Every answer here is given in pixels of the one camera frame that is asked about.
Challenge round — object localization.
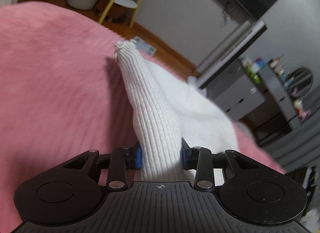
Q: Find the grey vanity desk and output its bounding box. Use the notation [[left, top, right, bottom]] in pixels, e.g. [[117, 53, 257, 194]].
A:
[[258, 64, 302, 130]]

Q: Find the grey drawer cabinet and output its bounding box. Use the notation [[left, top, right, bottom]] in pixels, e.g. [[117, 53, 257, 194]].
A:
[[207, 60, 265, 121]]

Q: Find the white tower fan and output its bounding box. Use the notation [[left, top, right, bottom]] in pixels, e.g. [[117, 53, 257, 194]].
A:
[[196, 19, 267, 89]]

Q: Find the round vanity mirror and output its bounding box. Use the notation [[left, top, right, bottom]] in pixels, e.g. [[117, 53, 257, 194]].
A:
[[287, 68, 313, 98]]

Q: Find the white ribbed knit sweater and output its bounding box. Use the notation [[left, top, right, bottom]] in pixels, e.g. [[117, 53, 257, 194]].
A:
[[115, 40, 239, 182]]

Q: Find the pink corduroy bedspread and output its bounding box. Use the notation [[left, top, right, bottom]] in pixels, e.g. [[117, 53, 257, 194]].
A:
[[1, 2, 283, 232]]

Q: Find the blue white box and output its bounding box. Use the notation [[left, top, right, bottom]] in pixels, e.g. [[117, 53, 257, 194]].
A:
[[251, 58, 266, 74]]

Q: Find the white floor scale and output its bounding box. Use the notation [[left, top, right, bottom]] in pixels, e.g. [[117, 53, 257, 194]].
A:
[[133, 36, 157, 56]]

